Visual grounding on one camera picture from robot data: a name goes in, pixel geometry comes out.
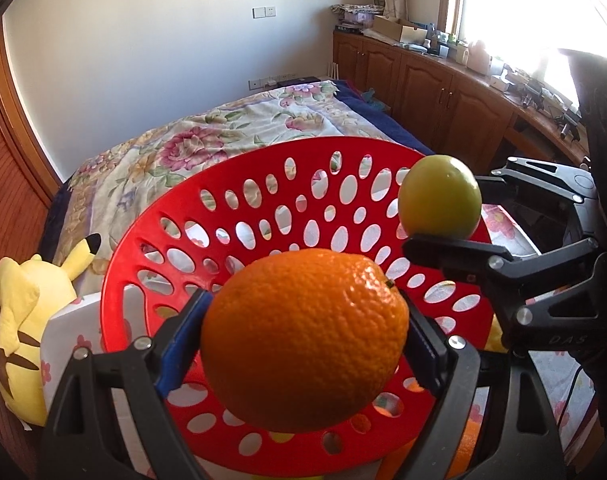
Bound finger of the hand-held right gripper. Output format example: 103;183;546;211
476;156;598;206
402;234;601;356

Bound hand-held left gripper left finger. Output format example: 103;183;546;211
40;287;214;480

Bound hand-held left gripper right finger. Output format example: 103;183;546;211
403;300;567;480

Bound green apple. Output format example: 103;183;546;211
398;155;483;240

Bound red perforated plastic basket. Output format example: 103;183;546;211
100;136;495;478

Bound large orange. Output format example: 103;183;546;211
200;248;411;433

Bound yellow pear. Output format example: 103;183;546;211
486;320;507;353

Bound white floral cloth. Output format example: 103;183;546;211
40;200;607;480

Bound wooden cabinet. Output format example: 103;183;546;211
332;30;591;181

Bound floral bed cover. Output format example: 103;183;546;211
38;80;437;266

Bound bottles on cabinet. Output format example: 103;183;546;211
423;22;471;61

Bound yellow plush toy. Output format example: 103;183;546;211
0;233;101;427

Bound window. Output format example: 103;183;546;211
443;0;607;111

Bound teal cloth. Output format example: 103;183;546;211
361;89;391;111

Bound cardboard box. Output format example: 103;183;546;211
372;15;428;45

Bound floral bedspread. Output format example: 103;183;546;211
58;80;437;281

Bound wooden slatted wardrobe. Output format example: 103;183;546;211
0;25;64;480

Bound stack of folded cloths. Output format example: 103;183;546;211
332;4;384;31

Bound black cable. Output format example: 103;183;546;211
557;364;587;428

